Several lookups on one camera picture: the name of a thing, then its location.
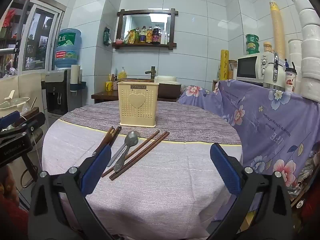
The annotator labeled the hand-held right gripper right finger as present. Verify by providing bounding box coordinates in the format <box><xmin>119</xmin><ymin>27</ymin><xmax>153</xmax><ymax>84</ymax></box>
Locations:
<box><xmin>207</xmin><ymin>143</ymin><xmax>292</xmax><ymax>240</ymax></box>

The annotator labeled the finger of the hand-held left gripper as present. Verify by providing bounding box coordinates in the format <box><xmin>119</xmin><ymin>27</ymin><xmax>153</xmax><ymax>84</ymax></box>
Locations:
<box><xmin>0</xmin><ymin>110</ymin><xmax>21</xmax><ymax>131</ymax></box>
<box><xmin>13</xmin><ymin>112</ymin><xmax>46</xmax><ymax>136</ymax></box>

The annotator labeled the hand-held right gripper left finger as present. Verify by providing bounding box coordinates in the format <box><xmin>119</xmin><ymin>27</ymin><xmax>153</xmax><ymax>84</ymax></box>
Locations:
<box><xmin>28</xmin><ymin>144</ymin><xmax>116</xmax><ymax>240</ymax></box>

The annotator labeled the metal spoon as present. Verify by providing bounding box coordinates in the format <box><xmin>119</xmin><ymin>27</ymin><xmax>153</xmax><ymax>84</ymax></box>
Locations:
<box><xmin>114</xmin><ymin>136</ymin><xmax>140</xmax><ymax>173</ymax></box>
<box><xmin>107</xmin><ymin>131</ymin><xmax>141</xmax><ymax>167</ymax></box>

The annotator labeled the brown wooden chopstick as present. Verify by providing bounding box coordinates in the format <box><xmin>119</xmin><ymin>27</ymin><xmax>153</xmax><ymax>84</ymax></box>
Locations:
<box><xmin>93</xmin><ymin>126</ymin><xmax>116</xmax><ymax>157</ymax></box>

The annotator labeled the red-brown wooden chopstick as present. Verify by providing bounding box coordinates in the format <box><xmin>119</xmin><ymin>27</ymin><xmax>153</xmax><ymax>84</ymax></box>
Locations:
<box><xmin>101</xmin><ymin>130</ymin><xmax>160</xmax><ymax>178</ymax></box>
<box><xmin>109</xmin><ymin>132</ymin><xmax>170</xmax><ymax>180</ymax></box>

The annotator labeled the cream plastic utensil holder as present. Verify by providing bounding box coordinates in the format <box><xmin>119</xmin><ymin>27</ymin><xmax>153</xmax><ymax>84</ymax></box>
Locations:
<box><xmin>117</xmin><ymin>81</ymin><xmax>159</xmax><ymax>127</ymax></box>

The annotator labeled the grey water dispenser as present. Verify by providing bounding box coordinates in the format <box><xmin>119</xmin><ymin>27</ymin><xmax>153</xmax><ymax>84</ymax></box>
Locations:
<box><xmin>45</xmin><ymin>69</ymin><xmax>83</xmax><ymax>117</ymax></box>

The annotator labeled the dark blue cup holder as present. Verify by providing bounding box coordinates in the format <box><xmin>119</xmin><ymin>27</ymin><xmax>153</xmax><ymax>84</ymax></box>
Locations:
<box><xmin>69</xmin><ymin>81</ymin><xmax>87</xmax><ymax>92</ymax></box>

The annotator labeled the purple floral cloth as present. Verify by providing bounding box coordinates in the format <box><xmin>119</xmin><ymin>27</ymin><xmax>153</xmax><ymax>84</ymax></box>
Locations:
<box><xmin>178</xmin><ymin>79</ymin><xmax>320</xmax><ymax>220</ymax></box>

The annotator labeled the white paper cup stack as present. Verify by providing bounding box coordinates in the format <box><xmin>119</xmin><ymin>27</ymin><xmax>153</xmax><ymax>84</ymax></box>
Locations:
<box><xmin>71</xmin><ymin>65</ymin><xmax>81</xmax><ymax>84</ymax></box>

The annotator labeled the dark wooden cabinet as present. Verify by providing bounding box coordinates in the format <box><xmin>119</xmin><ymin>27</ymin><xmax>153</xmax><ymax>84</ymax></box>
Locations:
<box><xmin>91</xmin><ymin>83</ymin><xmax>181</xmax><ymax>104</ymax></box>

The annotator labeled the blue water jug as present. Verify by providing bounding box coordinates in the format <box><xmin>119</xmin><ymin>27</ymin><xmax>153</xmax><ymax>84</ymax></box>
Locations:
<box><xmin>54</xmin><ymin>28</ymin><xmax>82</xmax><ymax>70</ymax></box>

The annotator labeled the glass window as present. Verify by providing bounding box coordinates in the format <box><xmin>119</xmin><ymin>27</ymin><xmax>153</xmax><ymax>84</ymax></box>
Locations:
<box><xmin>19</xmin><ymin>0</ymin><xmax>65</xmax><ymax>72</ymax></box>

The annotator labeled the light wooden box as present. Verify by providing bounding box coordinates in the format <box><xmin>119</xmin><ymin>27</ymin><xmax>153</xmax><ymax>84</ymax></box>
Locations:
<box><xmin>228</xmin><ymin>60</ymin><xmax>238</xmax><ymax>80</ymax></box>

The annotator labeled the white microwave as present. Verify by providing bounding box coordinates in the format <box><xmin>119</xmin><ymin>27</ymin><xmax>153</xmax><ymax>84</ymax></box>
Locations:
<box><xmin>236</xmin><ymin>54</ymin><xmax>266</xmax><ymax>83</ymax></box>

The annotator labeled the yellow roll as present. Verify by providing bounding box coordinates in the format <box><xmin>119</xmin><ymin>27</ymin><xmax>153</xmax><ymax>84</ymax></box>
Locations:
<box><xmin>220</xmin><ymin>50</ymin><xmax>229</xmax><ymax>81</ymax></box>

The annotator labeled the white sink basin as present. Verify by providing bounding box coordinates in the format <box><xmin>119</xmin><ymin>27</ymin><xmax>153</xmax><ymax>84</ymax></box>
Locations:
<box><xmin>154</xmin><ymin>76</ymin><xmax>181</xmax><ymax>86</ymax></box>

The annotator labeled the cream electric kettle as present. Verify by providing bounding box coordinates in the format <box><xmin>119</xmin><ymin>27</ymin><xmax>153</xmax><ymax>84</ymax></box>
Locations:
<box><xmin>263</xmin><ymin>52</ymin><xmax>287</xmax><ymax>91</ymax></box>

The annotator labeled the milk tea cup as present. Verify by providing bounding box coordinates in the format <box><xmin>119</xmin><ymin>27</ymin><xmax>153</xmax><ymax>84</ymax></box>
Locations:
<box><xmin>285</xmin><ymin>67</ymin><xmax>297</xmax><ymax>94</ymax></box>

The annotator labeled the bronze faucet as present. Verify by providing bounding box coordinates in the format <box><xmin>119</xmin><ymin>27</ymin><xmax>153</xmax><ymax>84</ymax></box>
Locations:
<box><xmin>145</xmin><ymin>66</ymin><xmax>157</xmax><ymax>82</ymax></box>

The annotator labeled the green hanging packet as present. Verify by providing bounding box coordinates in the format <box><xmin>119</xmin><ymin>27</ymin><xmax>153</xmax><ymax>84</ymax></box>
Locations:
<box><xmin>103</xmin><ymin>27</ymin><xmax>112</xmax><ymax>47</ymax></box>

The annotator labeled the green noodle cup stack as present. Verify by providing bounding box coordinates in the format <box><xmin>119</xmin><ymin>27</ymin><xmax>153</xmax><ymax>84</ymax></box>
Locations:
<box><xmin>245</xmin><ymin>34</ymin><xmax>261</xmax><ymax>55</ymax></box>

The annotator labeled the white paper bucket stack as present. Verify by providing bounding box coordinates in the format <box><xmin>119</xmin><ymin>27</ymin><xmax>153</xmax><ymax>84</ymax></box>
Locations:
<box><xmin>288</xmin><ymin>39</ymin><xmax>303</xmax><ymax>93</ymax></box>

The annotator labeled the dark sauce bottle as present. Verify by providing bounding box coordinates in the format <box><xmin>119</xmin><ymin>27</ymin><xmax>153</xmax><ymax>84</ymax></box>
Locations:
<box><xmin>152</xmin><ymin>24</ymin><xmax>161</xmax><ymax>44</ymax></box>

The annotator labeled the tall yellow paper cup stack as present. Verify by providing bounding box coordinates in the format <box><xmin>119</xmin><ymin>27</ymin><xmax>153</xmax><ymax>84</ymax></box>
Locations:
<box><xmin>269</xmin><ymin>1</ymin><xmax>286</xmax><ymax>61</ymax></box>

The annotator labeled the wooden framed mirror shelf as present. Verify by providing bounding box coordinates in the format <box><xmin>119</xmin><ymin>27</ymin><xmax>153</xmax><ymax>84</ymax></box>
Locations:
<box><xmin>112</xmin><ymin>9</ymin><xmax>179</xmax><ymax>51</ymax></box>

